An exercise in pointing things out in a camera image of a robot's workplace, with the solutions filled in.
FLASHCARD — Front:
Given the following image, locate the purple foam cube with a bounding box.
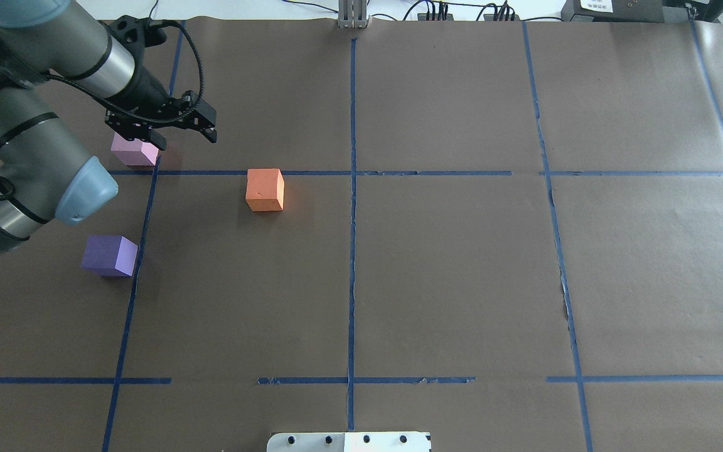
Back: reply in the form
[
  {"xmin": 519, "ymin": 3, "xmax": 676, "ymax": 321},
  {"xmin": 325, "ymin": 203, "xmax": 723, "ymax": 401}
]
[{"xmin": 80, "ymin": 235, "xmax": 138, "ymax": 277}]

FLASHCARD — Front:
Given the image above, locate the pink foam cube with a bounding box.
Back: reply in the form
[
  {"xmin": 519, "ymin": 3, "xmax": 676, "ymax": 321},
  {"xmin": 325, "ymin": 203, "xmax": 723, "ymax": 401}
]
[{"xmin": 110, "ymin": 132, "xmax": 160, "ymax": 167}]

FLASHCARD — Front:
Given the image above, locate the grey aluminium profile post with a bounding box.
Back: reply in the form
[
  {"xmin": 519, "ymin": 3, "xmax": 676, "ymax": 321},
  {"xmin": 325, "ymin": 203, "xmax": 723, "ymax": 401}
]
[{"xmin": 338, "ymin": 0, "xmax": 370, "ymax": 30}]

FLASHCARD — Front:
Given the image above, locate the brown paper table cover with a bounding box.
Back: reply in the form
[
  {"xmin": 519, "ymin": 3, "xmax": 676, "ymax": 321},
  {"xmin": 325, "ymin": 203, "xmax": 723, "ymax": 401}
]
[{"xmin": 0, "ymin": 18, "xmax": 723, "ymax": 451}]

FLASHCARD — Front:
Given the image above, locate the orange foam cube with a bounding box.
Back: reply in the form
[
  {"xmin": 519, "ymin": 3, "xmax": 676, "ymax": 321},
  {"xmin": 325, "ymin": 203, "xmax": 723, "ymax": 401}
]
[{"xmin": 245, "ymin": 168, "xmax": 285, "ymax": 212}]

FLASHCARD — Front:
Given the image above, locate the black power strip left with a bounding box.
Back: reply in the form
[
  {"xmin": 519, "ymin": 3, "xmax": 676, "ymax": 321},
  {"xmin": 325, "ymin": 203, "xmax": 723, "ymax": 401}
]
[{"xmin": 416, "ymin": 1, "xmax": 454, "ymax": 22}]

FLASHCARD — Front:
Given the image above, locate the black control box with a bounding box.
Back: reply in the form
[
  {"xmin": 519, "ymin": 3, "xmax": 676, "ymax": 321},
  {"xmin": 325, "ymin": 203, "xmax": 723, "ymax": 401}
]
[{"xmin": 560, "ymin": 1, "xmax": 690, "ymax": 23}]

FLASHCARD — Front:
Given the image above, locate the black power strip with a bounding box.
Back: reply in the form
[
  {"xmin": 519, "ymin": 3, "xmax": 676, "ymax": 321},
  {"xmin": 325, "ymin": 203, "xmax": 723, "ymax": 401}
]
[
  {"xmin": 416, "ymin": 1, "xmax": 454, "ymax": 22},
  {"xmin": 476, "ymin": 1, "xmax": 520, "ymax": 22}
]

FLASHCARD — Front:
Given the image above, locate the black power strip right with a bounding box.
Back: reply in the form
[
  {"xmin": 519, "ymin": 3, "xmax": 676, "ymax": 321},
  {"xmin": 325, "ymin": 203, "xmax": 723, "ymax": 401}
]
[{"xmin": 476, "ymin": 1, "xmax": 520, "ymax": 22}]

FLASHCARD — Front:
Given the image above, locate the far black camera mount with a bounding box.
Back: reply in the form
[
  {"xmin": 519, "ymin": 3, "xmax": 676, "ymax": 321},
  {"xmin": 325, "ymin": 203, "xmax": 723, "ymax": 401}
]
[{"xmin": 104, "ymin": 15, "xmax": 168, "ymax": 66}]

